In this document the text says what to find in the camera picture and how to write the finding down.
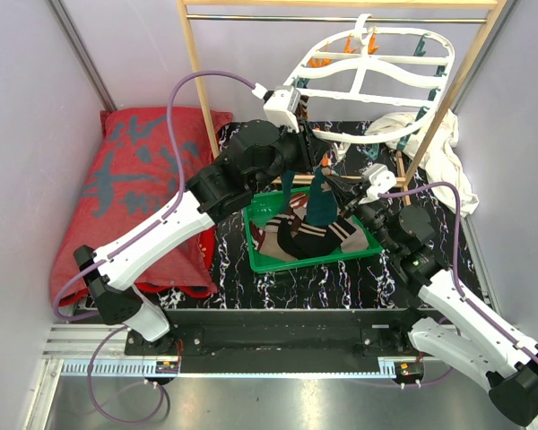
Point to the green plastic basket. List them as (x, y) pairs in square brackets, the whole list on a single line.
[(263, 207)]

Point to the grey black sock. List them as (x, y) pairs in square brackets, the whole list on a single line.
[(357, 242)]

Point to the orange clip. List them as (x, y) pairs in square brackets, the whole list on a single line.
[(326, 165)]

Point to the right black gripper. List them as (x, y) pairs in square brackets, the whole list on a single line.
[(348, 185)]

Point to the metal hanging rod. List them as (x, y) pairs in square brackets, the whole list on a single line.
[(269, 18)]

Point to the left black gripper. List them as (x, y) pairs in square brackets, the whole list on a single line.
[(311, 149)]

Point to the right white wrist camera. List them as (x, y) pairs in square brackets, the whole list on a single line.
[(376, 180)]

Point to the white oval clip hanger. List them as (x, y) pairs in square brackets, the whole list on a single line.
[(370, 69)]

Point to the black striped sock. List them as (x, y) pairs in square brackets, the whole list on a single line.
[(303, 241)]

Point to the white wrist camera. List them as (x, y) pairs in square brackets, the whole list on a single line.
[(280, 105), (376, 180)]

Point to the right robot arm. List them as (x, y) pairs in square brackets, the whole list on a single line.
[(487, 349)]

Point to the brown orange striped sock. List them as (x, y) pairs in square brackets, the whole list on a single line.
[(299, 201)]

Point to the dark teal sock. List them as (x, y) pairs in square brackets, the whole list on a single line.
[(322, 206)]

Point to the wooden clothes rack frame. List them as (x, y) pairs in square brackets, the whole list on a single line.
[(267, 52)]

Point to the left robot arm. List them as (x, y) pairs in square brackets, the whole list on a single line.
[(257, 154)]

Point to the black marbled mat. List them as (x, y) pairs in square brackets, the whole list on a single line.
[(357, 284)]

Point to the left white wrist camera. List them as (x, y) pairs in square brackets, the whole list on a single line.
[(280, 105)]

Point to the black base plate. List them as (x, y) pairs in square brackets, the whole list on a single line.
[(295, 328)]

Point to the white crumpled cloth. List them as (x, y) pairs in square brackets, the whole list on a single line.
[(440, 162)]

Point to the aluminium rail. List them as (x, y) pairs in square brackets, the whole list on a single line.
[(106, 352)]

